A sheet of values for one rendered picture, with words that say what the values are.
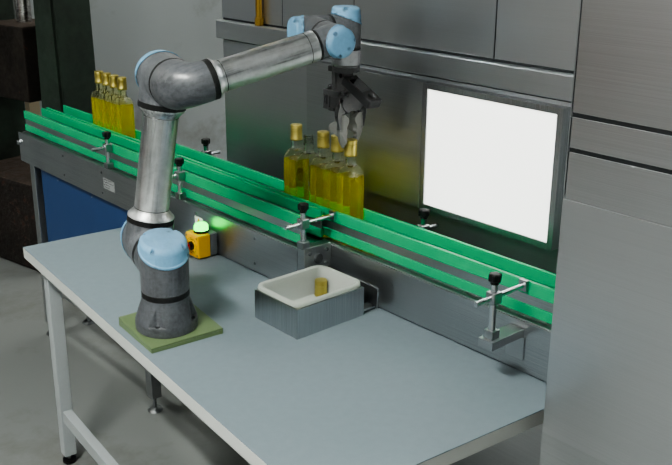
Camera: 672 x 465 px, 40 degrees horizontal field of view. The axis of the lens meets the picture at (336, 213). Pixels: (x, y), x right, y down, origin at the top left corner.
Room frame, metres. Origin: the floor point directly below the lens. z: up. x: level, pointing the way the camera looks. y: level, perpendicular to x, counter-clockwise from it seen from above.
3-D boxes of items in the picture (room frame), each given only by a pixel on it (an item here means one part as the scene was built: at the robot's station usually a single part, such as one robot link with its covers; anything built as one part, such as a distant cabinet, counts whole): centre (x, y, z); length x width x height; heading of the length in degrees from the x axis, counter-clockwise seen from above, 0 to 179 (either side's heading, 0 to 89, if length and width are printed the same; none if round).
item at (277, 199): (3.02, 0.62, 0.92); 1.75 x 0.01 x 0.08; 42
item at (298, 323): (2.17, 0.05, 0.79); 0.27 x 0.17 x 0.08; 132
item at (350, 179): (2.37, -0.04, 0.99); 0.06 x 0.06 x 0.21; 41
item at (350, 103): (2.39, -0.02, 1.29); 0.09 x 0.08 x 0.12; 41
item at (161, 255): (2.06, 0.41, 0.94); 0.13 x 0.12 x 0.14; 27
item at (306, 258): (2.32, 0.06, 0.85); 0.09 x 0.04 x 0.07; 132
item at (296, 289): (2.15, 0.07, 0.80); 0.22 x 0.17 x 0.09; 132
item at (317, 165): (2.46, 0.04, 0.99); 0.06 x 0.06 x 0.21; 42
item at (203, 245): (2.58, 0.40, 0.79); 0.07 x 0.07 x 0.07; 42
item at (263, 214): (2.98, 0.67, 0.92); 1.75 x 0.01 x 0.08; 42
